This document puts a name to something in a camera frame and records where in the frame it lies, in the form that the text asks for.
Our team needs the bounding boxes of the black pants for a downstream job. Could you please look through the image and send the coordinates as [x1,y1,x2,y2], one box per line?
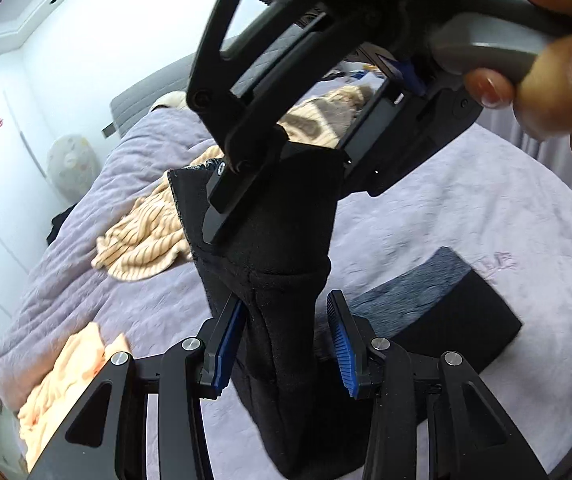
[166,123,524,480]

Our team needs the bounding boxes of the grey headboard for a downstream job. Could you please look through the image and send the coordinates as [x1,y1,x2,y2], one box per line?
[103,54,195,139]

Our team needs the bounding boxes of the peach fluffy cloth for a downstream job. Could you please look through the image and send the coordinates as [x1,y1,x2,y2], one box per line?
[17,322,130,471]

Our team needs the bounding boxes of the folded grey garment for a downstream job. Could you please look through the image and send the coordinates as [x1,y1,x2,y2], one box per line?
[348,247,473,337]

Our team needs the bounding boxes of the white wardrobe doors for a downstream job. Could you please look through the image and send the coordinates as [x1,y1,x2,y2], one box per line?
[0,51,66,339]

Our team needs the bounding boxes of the beige striped blanket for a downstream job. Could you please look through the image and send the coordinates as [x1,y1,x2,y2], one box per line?
[90,144,227,282]

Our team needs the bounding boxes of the lavender bed cover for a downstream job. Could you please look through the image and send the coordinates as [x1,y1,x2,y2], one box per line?
[0,108,572,474]

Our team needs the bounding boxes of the white round floor lamp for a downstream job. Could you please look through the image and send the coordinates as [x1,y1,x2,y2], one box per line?
[46,134,100,203]

